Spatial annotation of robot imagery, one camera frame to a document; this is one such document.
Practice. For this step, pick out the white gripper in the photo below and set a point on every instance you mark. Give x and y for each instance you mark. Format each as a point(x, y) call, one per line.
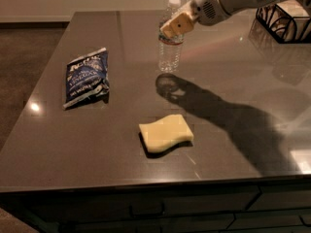
point(204, 6)

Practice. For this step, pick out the yellow sponge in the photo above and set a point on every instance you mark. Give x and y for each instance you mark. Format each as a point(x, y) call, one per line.
point(165, 133)

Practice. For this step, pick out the dark cabinet drawers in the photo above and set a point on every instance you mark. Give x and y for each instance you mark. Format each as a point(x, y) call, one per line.
point(243, 207)

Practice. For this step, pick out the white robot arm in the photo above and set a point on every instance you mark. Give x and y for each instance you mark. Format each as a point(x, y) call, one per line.
point(233, 7)

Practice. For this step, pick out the clear plastic water bottle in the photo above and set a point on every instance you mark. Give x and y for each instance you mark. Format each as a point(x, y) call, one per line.
point(169, 51)

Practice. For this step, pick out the blue chip bag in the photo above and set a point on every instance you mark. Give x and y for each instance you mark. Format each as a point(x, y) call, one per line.
point(87, 78)

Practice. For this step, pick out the black wire basket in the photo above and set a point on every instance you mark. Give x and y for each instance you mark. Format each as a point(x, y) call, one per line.
point(287, 22)

